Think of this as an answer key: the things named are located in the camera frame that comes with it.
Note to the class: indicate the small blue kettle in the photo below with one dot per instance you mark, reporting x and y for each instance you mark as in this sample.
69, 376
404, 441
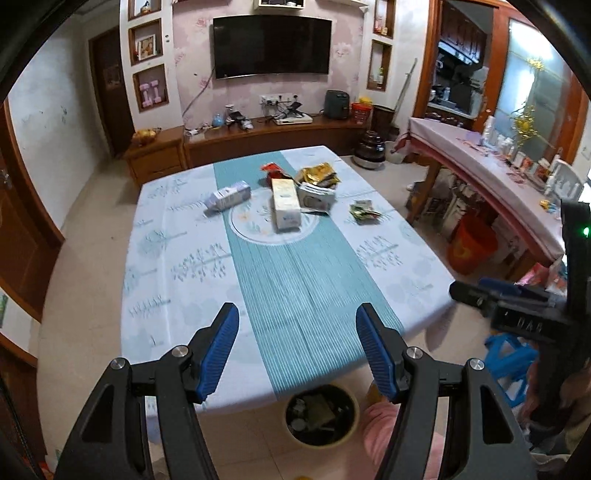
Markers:
218, 121

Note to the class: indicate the orange bucket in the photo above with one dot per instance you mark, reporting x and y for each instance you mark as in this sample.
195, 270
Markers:
473, 247

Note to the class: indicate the wooden television cabinet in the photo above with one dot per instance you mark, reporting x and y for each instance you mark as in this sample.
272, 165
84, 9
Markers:
277, 136

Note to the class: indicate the gold tinsel decoration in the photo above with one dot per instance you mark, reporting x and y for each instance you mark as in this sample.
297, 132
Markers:
526, 124

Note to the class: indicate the row of small bottles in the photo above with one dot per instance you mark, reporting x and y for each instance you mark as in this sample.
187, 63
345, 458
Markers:
508, 147

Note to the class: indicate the black kitchen appliance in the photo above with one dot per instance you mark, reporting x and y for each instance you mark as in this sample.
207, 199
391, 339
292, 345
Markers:
461, 99

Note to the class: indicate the wall power sockets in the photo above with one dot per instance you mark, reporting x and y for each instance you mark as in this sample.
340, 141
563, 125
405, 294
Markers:
278, 98

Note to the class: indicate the small green packets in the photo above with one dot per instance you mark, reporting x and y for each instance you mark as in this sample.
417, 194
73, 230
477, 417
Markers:
364, 211

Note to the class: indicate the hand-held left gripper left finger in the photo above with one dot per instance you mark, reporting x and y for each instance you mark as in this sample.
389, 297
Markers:
217, 355

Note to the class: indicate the fruit bowl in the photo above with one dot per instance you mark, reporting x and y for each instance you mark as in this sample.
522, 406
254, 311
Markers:
145, 136

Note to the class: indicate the frosted glass door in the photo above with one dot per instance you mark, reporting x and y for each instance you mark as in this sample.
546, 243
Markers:
554, 83

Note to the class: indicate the white plastic bucket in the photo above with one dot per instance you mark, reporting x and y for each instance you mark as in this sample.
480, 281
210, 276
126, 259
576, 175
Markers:
396, 154

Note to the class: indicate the dark green appliance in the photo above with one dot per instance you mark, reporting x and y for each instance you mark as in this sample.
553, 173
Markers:
336, 105

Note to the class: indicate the wooden side cabinet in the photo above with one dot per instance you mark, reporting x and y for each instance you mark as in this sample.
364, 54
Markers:
154, 159

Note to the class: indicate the gold foil packet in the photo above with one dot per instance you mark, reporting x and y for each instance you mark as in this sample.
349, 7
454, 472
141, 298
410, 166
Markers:
318, 174

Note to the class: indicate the long table with pink cloth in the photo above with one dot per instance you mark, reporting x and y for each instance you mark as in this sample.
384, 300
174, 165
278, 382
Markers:
485, 170

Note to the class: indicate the tall cream carton box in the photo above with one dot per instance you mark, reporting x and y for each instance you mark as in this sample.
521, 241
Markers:
285, 205

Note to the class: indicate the black bin with yellow rim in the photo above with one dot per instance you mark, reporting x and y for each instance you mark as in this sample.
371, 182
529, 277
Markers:
318, 436

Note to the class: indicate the blue plastic stool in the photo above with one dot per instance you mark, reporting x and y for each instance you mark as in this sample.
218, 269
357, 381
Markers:
508, 364

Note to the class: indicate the blue patterned tablecloth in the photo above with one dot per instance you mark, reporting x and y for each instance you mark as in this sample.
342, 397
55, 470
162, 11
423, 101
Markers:
184, 277

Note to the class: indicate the wall television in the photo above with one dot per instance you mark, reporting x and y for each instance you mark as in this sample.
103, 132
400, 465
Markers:
272, 46

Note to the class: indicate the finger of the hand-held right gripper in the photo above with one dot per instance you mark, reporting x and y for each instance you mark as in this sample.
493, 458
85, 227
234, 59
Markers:
501, 286
471, 293

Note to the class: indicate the dark ceramic jar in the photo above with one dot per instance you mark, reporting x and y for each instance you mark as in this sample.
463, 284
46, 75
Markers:
369, 150

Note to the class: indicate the long metal stick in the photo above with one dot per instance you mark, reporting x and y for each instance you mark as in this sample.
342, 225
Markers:
405, 97

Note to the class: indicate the red orange wrapper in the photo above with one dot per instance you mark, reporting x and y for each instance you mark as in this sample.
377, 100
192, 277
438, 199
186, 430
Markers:
272, 171

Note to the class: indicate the grey white box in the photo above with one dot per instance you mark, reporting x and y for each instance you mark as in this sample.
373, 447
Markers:
316, 198

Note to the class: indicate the framed picture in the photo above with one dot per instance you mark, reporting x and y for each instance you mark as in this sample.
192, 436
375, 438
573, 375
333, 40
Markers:
147, 47

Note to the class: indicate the animal wall sticker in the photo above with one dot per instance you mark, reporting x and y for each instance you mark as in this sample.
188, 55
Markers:
3, 309

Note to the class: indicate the white set-top box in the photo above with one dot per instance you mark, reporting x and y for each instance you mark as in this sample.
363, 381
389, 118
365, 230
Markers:
292, 120

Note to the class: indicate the dark wooden door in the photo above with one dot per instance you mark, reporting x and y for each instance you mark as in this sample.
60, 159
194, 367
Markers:
111, 92

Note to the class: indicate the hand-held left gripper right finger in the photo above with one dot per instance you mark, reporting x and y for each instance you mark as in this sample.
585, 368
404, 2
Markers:
381, 355

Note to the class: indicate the small white blue carton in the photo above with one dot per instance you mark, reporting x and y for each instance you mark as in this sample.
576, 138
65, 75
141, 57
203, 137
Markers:
228, 197

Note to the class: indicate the pink dumbbell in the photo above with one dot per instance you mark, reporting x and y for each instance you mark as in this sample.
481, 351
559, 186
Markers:
157, 93
146, 96

